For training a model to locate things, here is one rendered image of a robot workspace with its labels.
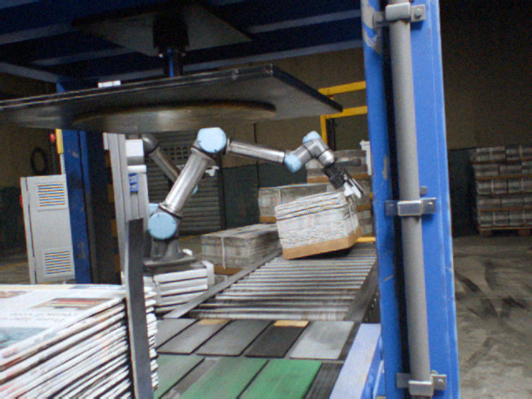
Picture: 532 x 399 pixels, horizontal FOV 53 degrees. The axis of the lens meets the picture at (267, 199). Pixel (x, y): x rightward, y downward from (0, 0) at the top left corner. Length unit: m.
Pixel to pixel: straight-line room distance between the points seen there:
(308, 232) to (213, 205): 8.47
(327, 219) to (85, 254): 1.07
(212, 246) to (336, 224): 1.13
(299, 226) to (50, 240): 1.09
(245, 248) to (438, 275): 2.41
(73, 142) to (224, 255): 1.74
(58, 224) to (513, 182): 6.73
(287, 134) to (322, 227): 8.01
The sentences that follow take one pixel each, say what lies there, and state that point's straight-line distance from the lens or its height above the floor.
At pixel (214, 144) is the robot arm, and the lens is 2.24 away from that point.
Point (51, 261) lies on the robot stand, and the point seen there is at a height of 0.86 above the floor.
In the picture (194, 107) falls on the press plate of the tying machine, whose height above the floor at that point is 1.29.
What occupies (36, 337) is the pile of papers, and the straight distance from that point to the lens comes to 0.49.
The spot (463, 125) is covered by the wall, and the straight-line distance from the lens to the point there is 9.83.
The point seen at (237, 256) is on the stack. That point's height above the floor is 0.71.
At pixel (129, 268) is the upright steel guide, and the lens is 0.56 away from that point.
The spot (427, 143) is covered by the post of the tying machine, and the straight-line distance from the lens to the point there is 0.58.
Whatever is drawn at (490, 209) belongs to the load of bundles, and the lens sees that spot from 8.18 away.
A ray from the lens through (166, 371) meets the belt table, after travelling 1.12.
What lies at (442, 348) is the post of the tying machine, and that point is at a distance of 0.62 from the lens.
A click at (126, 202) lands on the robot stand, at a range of 2.55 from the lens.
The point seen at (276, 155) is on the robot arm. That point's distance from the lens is 2.43.
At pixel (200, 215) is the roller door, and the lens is 10.77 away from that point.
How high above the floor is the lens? 1.18
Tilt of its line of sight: 3 degrees down
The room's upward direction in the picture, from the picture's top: 4 degrees counter-clockwise
